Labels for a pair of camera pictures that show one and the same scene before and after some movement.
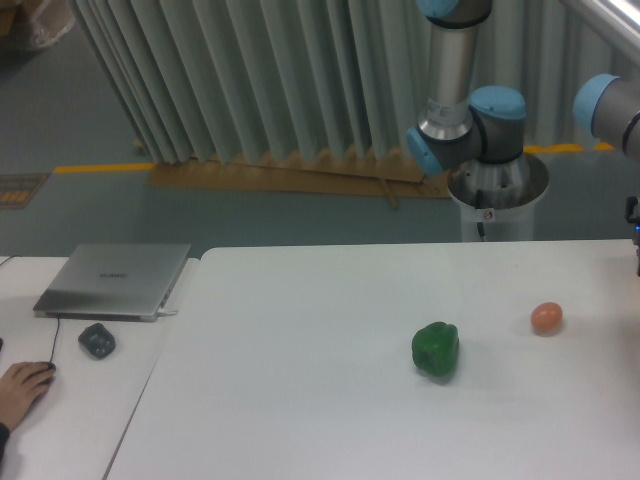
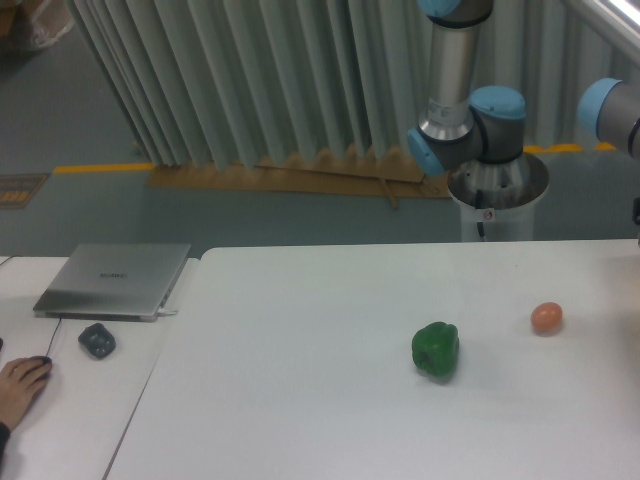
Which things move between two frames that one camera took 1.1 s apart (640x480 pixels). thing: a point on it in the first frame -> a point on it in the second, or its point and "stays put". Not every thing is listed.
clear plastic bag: x=49 y=20 stays put
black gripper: x=632 y=216 -> x=636 y=210
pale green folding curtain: x=221 y=80 stays put
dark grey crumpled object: x=97 y=340 stays put
